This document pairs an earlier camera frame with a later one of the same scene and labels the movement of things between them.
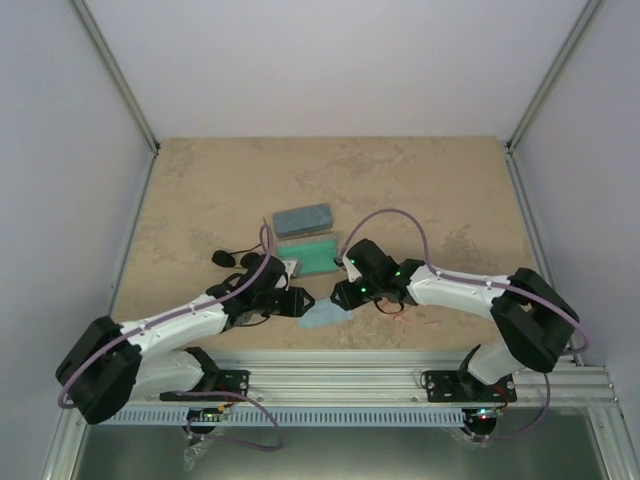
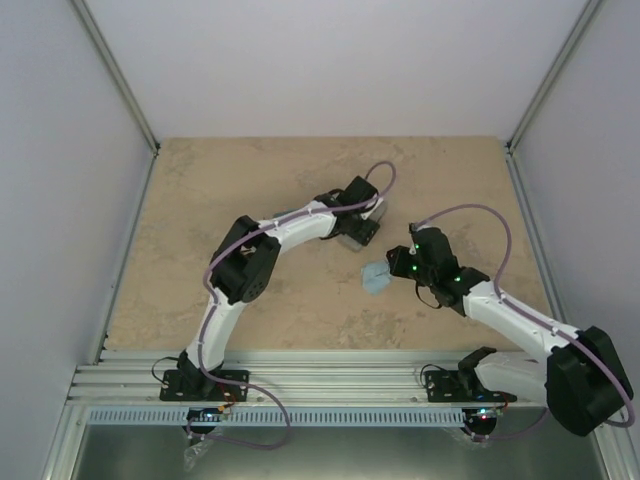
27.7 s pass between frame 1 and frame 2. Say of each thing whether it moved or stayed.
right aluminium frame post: stayed
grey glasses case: moved
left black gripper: moved
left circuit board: stayed
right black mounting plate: stayed
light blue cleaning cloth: moved
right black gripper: moved
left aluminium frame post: stayed
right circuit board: stayed
